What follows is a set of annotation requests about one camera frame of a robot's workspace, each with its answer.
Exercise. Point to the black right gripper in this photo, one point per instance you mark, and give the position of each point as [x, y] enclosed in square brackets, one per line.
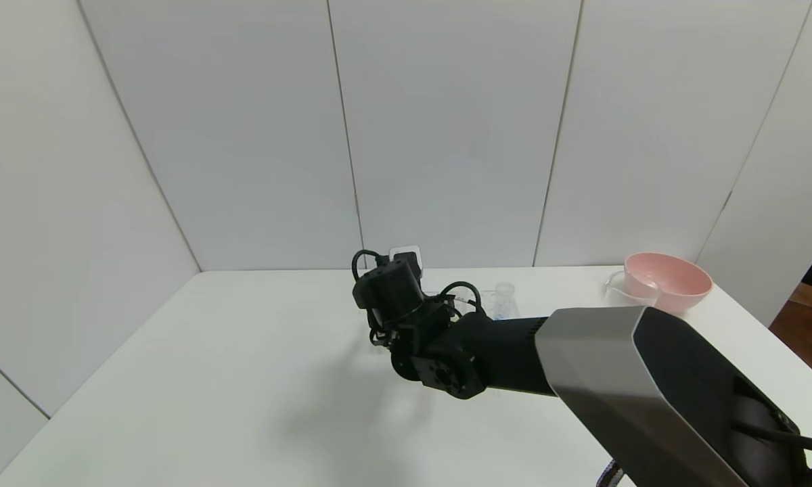
[389, 291]

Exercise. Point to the clear acrylic test tube rack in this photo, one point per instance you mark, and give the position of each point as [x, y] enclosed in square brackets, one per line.
[488, 299]

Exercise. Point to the test tube with blue pigment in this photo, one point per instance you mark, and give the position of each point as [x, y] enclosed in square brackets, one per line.
[504, 297]

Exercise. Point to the clear glass beaker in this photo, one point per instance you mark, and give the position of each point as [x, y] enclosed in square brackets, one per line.
[619, 294]

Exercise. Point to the pink bowl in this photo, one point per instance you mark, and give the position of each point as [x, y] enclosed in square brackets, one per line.
[677, 281]

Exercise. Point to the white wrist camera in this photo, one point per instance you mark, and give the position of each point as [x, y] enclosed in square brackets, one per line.
[406, 251]

